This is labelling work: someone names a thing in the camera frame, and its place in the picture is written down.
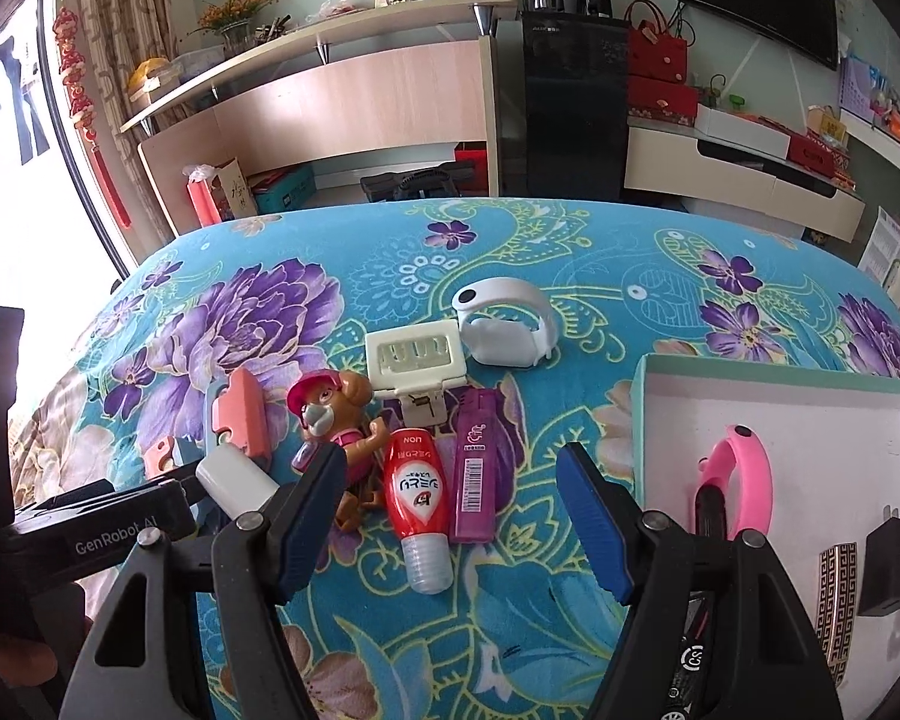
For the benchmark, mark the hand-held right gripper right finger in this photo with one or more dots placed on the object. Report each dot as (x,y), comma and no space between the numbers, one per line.
(596,525)

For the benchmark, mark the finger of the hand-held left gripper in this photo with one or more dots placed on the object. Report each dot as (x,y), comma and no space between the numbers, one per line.
(120,495)

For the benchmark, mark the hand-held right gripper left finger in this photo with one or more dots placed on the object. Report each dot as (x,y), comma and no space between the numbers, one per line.
(311,517)

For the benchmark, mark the coral and blue block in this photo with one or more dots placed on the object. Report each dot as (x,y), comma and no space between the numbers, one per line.
(247,409)
(161,457)

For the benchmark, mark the white charger plug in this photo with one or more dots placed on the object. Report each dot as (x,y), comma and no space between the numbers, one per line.
(232,480)

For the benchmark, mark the red squeeze bottle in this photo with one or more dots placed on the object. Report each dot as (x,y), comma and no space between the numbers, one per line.
(416,487)

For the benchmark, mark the toy dog figure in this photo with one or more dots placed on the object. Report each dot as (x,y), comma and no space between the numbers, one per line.
(345,401)

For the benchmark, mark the purple lighter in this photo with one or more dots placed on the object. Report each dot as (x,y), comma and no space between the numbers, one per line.
(476,465)

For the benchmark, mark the pink wristband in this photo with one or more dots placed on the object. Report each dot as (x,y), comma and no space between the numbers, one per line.
(754,480)

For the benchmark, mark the shallow green-rimmed white box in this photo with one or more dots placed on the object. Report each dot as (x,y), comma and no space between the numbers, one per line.
(817,450)

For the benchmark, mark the black gold patterned lighter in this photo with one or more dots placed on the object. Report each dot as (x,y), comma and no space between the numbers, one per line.
(836,607)

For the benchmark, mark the black charger cube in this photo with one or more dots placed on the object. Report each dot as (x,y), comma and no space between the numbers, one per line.
(889,562)

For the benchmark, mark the person's left hand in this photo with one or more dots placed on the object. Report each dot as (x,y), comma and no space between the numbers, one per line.
(0,649)

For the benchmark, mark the cream plastic clip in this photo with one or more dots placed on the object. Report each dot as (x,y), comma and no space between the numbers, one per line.
(379,367)

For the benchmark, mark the white wristband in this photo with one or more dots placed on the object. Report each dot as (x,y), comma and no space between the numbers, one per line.
(495,341)

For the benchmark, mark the floral teal blanket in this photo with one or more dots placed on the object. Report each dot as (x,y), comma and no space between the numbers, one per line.
(570,315)

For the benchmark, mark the red paper bag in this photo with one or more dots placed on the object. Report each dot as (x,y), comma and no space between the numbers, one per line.
(201,199)

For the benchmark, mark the beige paper bag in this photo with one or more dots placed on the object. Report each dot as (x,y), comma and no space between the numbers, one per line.
(236,191)

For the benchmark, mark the teal storage box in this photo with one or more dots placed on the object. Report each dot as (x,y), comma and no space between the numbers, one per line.
(285,191)

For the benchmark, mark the black stepper machine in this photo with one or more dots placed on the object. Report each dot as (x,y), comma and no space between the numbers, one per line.
(420,184)

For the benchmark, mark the white television cabinet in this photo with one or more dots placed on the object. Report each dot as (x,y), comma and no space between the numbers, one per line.
(720,165)

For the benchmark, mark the small red box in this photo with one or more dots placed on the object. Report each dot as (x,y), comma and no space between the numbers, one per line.
(471,165)

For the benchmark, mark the white standing calendar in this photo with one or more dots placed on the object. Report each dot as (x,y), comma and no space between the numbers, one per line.
(885,244)

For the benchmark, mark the red hanging ornament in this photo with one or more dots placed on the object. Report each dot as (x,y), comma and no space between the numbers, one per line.
(79,90)

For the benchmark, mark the long wooden shelf unit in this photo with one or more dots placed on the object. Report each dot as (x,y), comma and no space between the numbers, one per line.
(345,105)

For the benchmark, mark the white flat box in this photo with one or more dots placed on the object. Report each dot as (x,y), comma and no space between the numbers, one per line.
(735,131)

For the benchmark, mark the black water dispenser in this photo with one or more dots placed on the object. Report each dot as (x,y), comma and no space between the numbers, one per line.
(570,105)

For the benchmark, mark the red gift box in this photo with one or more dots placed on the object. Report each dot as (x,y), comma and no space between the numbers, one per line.
(664,99)

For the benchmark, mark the red flat box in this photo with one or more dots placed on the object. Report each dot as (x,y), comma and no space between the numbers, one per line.
(817,154)

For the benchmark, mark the red gift bag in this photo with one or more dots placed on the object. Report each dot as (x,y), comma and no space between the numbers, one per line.
(656,52)

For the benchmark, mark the beige patterned curtain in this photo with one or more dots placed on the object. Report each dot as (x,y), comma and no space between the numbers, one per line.
(135,15)

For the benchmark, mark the white desk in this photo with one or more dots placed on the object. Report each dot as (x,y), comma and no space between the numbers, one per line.
(896,146)

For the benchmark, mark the vase of yellow flowers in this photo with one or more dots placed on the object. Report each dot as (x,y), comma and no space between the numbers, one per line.
(236,11)

